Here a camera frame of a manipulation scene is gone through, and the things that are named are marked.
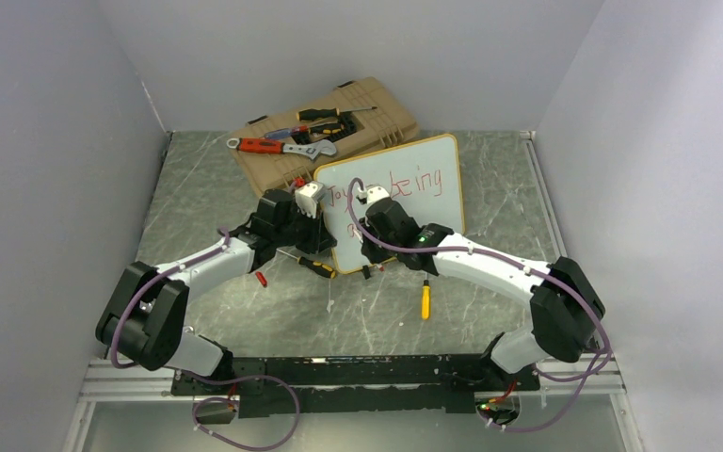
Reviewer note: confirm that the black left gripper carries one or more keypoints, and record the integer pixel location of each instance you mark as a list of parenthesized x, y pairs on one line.
[(317, 241)]

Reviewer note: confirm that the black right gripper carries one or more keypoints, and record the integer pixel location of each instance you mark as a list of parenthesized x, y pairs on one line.
[(374, 255)]

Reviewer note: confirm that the red marker cap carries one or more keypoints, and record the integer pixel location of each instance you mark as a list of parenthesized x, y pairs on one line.
[(261, 278)]

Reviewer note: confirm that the yellow-framed whiteboard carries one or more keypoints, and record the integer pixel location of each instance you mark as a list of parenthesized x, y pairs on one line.
[(423, 176)]

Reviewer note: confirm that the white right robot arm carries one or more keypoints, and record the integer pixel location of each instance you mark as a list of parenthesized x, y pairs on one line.
[(563, 307)]

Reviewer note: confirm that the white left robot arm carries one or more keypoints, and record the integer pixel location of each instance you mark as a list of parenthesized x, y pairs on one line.
[(143, 322)]

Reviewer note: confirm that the black orange screwdriver on table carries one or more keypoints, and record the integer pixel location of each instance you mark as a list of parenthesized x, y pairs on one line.
[(318, 268)]

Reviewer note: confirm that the tan plastic toolbox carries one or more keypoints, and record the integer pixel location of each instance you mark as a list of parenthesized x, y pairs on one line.
[(358, 117)]

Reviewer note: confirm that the blue red screwdriver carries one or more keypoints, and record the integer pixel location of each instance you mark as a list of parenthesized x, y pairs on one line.
[(284, 133)]

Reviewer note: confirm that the black yellow tool in toolbox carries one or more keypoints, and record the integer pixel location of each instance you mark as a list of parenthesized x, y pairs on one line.
[(334, 130)]

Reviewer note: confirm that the black yellow screwdriver on toolbox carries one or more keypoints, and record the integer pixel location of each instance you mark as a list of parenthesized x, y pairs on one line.
[(316, 114)]

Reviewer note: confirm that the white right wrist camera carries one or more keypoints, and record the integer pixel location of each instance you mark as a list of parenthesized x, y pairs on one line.
[(372, 194)]

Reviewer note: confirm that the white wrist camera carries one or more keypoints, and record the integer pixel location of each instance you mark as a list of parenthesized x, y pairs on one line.
[(372, 194), (307, 197)]

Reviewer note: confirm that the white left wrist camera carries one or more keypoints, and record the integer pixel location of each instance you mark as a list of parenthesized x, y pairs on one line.
[(307, 197)]

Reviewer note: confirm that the red handle adjustable wrench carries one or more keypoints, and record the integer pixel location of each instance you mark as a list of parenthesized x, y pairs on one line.
[(267, 146)]

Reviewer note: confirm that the yellow handle screwdriver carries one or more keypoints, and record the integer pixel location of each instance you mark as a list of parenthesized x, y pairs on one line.
[(425, 307)]

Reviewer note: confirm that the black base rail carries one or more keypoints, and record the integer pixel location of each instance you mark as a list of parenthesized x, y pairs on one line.
[(453, 383)]

